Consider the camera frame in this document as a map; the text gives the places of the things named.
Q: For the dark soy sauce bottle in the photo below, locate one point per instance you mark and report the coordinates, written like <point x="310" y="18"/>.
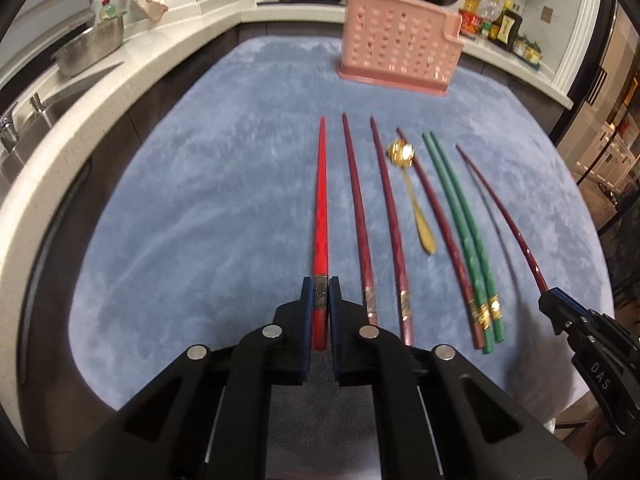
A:
<point x="507" y="30"/>

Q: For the red seasoning container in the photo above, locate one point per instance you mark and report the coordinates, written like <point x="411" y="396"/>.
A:
<point x="471" y="25"/>

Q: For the clear oil bottle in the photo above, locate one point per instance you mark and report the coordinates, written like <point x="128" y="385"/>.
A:
<point x="492" y="10"/>

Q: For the chrome faucet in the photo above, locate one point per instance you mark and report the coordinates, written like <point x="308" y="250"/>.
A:
<point x="7" y="127"/>

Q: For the pink perforated utensil holder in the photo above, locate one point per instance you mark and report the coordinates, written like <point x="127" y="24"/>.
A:
<point x="400" y="40"/>

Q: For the steel colander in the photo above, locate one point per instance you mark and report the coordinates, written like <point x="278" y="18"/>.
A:
<point x="90" y="45"/>

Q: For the gold spoon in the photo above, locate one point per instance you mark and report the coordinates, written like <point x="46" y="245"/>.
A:
<point x="402" y="152"/>

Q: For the maroon chopstick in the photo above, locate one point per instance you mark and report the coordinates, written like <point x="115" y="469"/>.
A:
<point x="356" y="210"/>
<point x="387" y="200"/>
<point x="457" y="260"/>

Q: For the glossy dark red chopstick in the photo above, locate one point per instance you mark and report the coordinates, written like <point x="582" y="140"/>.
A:
<point x="505" y="215"/>

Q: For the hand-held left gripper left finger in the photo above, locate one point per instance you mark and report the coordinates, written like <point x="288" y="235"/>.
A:
<point x="306" y="320"/>

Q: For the blue plush mat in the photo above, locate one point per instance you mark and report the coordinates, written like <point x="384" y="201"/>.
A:
<point x="225" y="185"/>

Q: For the gold wall switch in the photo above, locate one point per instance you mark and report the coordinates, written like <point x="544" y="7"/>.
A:
<point x="547" y="15"/>

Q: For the stainless steel sink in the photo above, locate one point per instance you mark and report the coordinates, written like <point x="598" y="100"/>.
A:
<point x="45" y="110"/>

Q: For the bright red chopstick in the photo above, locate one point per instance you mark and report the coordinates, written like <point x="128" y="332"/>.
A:
<point x="320" y="210"/>

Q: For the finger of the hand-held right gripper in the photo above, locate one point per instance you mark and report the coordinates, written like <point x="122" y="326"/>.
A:
<point x="572" y="301"/>
<point x="556" y="312"/>

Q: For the yellow seasoning packet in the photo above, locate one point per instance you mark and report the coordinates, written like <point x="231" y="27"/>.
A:
<point x="471" y="4"/>

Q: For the spice jar rack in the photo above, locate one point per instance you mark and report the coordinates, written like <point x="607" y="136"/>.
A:
<point x="529" y="50"/>

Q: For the small green-capped jar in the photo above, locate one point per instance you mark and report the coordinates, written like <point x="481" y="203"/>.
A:
<point x="486" y="32"/>

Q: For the green dish soap bottle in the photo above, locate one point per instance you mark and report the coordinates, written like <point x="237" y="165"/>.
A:
<point x="107" y="10"/>

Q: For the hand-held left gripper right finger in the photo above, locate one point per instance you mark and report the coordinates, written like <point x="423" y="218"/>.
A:
<point x="337" y="330"/>

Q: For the green chopstick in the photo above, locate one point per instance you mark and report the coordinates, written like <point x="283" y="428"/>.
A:
<point x="470" y="260"/>
<point x="482" y="260"/>

